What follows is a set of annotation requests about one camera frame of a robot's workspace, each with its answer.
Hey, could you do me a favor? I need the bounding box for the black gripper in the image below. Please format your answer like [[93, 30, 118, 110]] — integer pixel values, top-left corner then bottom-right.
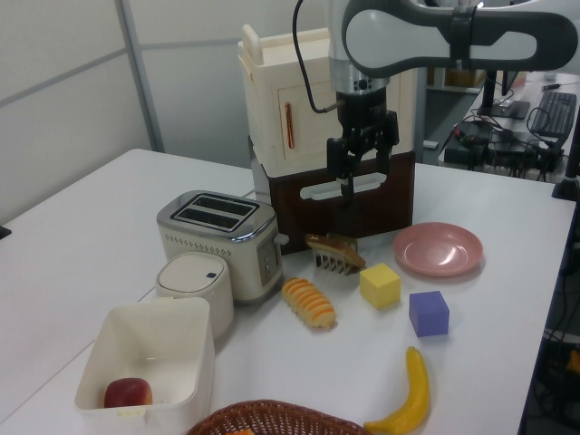
[[326, 87, 401, 210]]

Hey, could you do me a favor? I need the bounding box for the yellow banana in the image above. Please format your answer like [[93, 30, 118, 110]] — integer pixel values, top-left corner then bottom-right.
[[363, 346, 430, 435]]

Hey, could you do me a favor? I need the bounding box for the white square plastic container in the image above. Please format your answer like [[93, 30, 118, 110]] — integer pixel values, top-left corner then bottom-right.
[[74, 296, 217, 421]]

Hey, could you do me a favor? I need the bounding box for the dark brown drawer base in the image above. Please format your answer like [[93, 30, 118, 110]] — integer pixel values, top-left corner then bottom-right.
[[247, 135, 417, 256]]

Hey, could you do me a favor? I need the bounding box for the cream toy cabinet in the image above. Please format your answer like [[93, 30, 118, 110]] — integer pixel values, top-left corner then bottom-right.
[[237, 24, 417, 174]]

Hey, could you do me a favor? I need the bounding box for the brown bread slice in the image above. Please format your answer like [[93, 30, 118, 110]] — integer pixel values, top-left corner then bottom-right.
[[304, 233, 367, 268]]

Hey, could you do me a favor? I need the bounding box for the cardboard box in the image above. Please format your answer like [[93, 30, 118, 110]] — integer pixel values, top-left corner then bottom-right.
[[443, 70, 484, 87]]

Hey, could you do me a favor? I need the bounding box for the pink plate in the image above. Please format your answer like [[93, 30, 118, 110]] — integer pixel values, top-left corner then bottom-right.
[[392, 221, 484, 278]]

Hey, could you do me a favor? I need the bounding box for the yellow cube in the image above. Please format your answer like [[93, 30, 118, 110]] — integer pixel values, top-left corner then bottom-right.
[[359, 262, 402, 311]]

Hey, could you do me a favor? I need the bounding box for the black monitor stand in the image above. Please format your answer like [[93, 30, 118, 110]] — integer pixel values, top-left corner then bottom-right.
[[475, 67, 531, 121]]

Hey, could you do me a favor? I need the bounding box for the purple cube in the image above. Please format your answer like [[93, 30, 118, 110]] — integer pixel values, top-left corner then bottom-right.
[[408, 290, 450, 339]]

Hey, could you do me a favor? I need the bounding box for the cream chrome toaster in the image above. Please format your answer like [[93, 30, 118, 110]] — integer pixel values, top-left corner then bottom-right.
[[156, 189, 290, 306]]

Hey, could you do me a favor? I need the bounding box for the black keyboard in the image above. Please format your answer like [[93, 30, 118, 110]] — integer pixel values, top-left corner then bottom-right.
[[527, 90, 579, 135]]

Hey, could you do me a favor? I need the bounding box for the small white lidded bin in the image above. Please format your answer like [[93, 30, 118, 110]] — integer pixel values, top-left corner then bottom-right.
[[155, 252, 236, 340]]

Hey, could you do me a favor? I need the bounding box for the brown wicker basket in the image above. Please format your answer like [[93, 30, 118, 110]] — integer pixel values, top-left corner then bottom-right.
[[185, 399, 377, 435]]

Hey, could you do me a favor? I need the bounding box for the red apple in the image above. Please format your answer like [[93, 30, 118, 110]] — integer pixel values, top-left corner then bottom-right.
[[103, 377, 154, 409]]

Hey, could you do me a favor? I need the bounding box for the white drawer handle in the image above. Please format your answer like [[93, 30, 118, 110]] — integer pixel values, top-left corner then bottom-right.
[[299, 174, 388, 201]]

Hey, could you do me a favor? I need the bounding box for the copper cabinet door handle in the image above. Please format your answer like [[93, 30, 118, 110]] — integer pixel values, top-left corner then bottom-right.
[[283, 101, 296, 150]]

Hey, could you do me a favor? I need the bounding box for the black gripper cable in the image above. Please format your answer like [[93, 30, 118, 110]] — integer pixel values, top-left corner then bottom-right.
[[292, 0, 341, 114]]

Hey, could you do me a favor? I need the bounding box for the black electronics and cable tangle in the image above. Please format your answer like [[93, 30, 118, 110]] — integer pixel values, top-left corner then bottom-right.
[[442, 115, 568, 179]]

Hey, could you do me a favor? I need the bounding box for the black pole clamp mount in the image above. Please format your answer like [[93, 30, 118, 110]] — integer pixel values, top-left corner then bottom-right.
[[550, 112, 580, 201]]

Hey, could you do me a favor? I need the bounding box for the grey partition post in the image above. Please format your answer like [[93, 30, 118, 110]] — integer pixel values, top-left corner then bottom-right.
[[112, 0, 165, 153]]

